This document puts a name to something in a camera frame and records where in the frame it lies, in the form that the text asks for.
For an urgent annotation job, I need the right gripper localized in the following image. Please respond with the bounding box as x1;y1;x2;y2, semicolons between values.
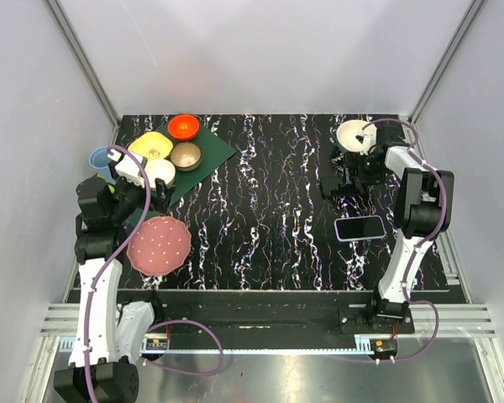
340;151;386;187

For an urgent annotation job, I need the black phone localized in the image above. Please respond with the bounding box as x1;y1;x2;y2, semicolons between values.
319;176;375;199

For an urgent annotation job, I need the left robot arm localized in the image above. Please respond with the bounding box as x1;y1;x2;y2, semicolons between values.
53;175;175;402

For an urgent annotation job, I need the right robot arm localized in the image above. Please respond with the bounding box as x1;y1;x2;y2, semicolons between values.
337;118;454;333

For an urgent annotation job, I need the phone in lilac case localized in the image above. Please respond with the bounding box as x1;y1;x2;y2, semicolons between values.
334;216;386;243

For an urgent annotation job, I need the small white bowl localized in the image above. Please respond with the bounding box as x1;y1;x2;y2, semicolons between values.
145;159;176;190

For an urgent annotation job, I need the lime green plate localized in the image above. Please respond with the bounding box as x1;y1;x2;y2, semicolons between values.
91;175;115;195

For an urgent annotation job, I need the large white bowl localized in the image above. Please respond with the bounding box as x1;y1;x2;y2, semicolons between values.
336;119;368;154

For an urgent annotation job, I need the pink dotted plate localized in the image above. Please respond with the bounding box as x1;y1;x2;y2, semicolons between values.
127;216;192;276

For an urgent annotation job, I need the bronze metal bowl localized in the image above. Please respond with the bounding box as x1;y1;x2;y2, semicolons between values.
170;142;202;171

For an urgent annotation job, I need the yellow square plate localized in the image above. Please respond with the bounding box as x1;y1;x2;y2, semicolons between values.
128;131;174;161

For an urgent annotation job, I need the blue cup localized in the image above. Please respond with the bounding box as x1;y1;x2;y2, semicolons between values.
89;147;115;185

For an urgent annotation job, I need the dark green mat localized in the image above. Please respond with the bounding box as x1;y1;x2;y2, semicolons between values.
125;123;236;226

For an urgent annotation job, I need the red bowl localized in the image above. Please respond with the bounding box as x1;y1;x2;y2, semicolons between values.
167;114;200;142

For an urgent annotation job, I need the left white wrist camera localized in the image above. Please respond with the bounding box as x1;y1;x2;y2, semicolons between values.
108;149;148;188

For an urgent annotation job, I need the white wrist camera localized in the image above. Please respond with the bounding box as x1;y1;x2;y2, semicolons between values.
355;123;376;154
108;149;148;188

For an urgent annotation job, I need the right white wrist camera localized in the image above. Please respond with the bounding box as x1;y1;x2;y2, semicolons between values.
355;123;376;154

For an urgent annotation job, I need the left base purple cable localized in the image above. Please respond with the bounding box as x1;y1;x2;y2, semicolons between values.
139;319;226;376

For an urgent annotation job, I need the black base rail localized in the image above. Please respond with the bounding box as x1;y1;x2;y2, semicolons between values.
116;288;417;352

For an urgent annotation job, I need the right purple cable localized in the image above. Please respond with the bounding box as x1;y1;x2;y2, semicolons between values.
360;118;449;303

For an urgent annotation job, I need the right aluminium frame post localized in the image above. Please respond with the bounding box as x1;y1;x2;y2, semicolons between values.
408;0;488;123

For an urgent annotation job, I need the aluminium frame post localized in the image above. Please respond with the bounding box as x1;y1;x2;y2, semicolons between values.
43;0;121;128
408;0;488;123

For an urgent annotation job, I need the left aluminium frame post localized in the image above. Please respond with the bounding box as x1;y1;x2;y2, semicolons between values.
43;0;121;128

